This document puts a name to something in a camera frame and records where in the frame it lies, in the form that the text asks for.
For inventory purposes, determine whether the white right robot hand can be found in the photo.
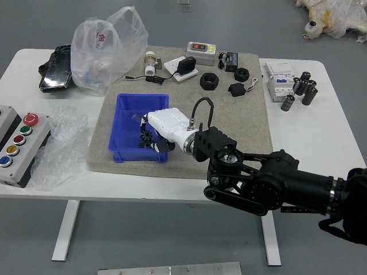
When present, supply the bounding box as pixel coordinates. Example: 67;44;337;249
139;107;192;155

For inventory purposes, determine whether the blue plastic box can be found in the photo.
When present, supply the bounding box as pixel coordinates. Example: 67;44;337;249
108;93;170;163

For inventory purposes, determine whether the large black hex nut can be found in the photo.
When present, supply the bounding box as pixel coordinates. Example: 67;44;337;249
199;72;220;91

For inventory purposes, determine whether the small black hex nut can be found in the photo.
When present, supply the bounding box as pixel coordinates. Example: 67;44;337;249
233;67;250;82

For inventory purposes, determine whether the grey push-button control box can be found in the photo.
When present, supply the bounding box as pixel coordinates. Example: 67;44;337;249
0;105;52;189

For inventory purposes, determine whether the grey-brown mat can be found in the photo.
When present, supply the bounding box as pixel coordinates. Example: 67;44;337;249
85;45;275;184

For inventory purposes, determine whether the black power adapter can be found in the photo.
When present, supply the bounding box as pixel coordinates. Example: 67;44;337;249
177;56;197;77

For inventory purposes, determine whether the brass valve with white fittings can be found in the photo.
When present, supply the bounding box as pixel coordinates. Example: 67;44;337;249
144;50;158;77

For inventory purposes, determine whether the black module with green terminal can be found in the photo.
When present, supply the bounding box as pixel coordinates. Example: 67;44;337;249
224;51;241;73

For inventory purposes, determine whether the white plastic bag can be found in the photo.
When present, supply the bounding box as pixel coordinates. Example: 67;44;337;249
70;6;149;97

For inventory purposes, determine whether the crumpled clear plastic bag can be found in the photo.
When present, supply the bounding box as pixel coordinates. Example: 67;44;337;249
30;105;89;191

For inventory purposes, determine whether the small metal floor fixture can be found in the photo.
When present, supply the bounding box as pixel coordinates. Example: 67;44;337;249
177;0;193;13

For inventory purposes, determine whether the white circuit breaker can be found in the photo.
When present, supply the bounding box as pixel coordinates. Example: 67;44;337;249
264;61;296;103

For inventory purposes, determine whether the black plastic tray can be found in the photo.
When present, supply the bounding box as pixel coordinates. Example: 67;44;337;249
38;44;76;95

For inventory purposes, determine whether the silver metal plate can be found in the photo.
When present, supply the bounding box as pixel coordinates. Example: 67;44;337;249
97;261;243;275

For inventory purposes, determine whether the white table leg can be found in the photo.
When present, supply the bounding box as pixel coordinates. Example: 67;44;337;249
51;199;80;262
259;213;282;266

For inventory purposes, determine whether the black table control panel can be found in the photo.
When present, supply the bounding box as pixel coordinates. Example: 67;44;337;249
280;206;327;215

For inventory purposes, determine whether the plastic-wrapped yellow plush toy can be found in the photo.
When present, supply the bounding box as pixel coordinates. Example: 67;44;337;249
294;0;367;44

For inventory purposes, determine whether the black adapter cord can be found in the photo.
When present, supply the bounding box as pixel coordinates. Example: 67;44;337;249
124;73;180;85

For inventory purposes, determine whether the white wall socket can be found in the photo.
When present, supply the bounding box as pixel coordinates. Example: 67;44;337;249
163;56;200;83

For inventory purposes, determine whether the grey switch box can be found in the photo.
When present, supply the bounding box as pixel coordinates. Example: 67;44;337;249
185;41;217;66

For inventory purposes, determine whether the black sensor with white wire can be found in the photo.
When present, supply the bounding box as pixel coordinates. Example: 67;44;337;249
228;76;259;98

